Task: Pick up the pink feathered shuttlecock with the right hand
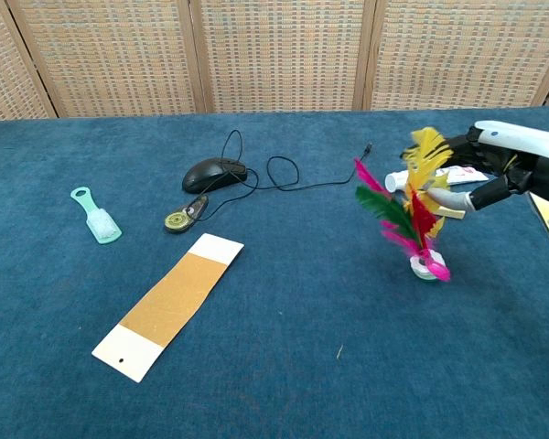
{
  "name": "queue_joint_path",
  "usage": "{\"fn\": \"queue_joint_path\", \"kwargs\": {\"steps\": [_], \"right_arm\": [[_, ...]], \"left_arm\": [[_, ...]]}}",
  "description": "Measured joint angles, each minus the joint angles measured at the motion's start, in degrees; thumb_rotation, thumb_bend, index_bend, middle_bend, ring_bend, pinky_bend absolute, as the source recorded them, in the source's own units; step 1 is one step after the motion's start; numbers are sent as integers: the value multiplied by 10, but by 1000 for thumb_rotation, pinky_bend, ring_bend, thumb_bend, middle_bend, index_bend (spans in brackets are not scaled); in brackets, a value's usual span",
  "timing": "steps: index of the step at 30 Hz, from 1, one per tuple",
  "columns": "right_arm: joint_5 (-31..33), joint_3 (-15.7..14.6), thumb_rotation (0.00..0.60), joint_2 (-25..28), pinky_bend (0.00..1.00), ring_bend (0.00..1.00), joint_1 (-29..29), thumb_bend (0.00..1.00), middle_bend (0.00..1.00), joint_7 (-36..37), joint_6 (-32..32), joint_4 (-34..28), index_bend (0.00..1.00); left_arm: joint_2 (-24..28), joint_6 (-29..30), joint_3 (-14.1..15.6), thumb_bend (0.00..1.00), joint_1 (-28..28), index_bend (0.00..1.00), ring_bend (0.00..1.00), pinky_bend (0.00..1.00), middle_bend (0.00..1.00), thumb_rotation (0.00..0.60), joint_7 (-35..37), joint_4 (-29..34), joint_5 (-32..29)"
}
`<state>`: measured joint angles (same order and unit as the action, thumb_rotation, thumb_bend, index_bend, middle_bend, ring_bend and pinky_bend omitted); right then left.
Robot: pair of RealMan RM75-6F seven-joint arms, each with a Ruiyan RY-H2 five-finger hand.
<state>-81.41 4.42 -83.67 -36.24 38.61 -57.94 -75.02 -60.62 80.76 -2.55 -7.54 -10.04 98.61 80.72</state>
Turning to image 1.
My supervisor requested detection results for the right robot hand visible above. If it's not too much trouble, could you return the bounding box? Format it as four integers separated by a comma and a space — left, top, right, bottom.
400, 120, 549, 215

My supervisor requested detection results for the colourful feather shuttlecock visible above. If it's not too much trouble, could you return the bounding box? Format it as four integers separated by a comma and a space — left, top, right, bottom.
353, 126, 455, 284

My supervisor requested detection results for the small beige eraser block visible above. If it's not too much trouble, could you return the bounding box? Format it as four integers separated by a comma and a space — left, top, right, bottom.
431, 204, 468, 221

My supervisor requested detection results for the white toothpaste tube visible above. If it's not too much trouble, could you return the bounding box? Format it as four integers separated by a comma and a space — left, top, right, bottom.
384, 166, 491, 193

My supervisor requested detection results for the woven screen panel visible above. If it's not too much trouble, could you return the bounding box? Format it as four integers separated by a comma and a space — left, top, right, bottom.
0, 0, 59, 123
190, 0, 377, 114
361, 0, 549, 112
4, 0, 208, 119

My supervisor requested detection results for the black computer mouse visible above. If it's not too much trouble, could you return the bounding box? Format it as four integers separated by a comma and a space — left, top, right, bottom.
181, 156, 249, 194

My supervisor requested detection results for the blue carpet mat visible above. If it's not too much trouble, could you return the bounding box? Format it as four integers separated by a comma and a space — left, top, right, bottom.
0, 105, 549, 439

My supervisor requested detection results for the green correction tape dispenser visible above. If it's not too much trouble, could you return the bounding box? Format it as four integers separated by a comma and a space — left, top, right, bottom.
164, 194, 210, 233

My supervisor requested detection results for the white and orange card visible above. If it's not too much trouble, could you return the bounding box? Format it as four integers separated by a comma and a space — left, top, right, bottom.
91, 231, 246, 384

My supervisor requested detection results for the teal plastic brush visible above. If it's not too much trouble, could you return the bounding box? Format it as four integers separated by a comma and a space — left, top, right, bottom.
70, 186, 124, 246

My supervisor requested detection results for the black mouse cable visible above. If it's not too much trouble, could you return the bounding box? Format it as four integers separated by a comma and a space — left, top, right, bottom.
196, 129, 374, 223

